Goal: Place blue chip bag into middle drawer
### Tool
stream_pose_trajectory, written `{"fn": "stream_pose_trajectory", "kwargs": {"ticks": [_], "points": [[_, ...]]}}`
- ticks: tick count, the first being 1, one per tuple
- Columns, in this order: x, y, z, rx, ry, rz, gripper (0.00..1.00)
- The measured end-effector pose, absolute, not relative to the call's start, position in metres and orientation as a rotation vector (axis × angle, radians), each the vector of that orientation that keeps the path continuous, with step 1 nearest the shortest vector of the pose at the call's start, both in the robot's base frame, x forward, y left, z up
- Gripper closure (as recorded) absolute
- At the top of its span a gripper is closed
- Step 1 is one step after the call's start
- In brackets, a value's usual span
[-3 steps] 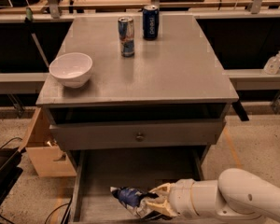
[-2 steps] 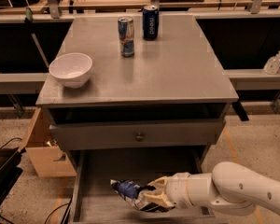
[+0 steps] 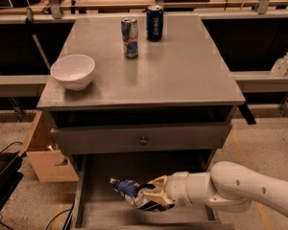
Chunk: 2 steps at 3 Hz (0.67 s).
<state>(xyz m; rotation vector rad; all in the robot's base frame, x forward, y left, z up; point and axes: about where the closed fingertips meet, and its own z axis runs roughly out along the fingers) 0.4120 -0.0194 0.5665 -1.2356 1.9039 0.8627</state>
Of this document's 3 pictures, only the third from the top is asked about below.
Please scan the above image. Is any silver blue energy drink can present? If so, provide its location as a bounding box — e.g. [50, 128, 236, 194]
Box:
[121, 17, 138, 58]

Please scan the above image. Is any clear hand sanitizer bottle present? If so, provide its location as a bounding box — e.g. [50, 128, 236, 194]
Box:
[271, 52, 288, 77]

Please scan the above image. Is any white ceramic bowl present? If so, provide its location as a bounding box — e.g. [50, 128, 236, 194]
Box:
[50, 55, 95, 91]

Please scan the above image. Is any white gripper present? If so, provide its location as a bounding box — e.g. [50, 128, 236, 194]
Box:
[143, 172, 215, 207]

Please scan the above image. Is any round brass drawer knob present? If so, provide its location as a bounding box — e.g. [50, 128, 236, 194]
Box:
[139, 136, 149, 146]

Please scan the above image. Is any cardboard box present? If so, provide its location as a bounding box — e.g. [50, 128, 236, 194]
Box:
[19, 111, 79, 183]

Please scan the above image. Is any blue pepsi can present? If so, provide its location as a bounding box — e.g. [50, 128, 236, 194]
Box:
[146, 5, 163, 41]

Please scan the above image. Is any grey metal shelf rail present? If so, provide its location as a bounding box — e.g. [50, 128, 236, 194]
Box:
[0, 75, 50, 98]

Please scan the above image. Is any grey wooden drawer cabinet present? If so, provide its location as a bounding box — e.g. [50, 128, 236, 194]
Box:
[36, 13, 247, 230]

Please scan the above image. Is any grey open middle drawer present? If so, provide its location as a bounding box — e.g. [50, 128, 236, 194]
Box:
[71, 151, 234, 230]

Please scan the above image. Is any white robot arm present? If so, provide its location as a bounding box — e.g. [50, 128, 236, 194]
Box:
[144, 161, 288, 218]

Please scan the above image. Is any grey top drawer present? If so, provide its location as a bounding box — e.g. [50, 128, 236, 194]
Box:
[49, 105, 235, 155]

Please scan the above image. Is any blue chip bag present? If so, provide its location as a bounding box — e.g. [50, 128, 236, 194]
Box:
[109, 177, 176, 213]

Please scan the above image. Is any black bin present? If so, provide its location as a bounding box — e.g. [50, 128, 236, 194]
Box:
[0, 152, 23, 211]

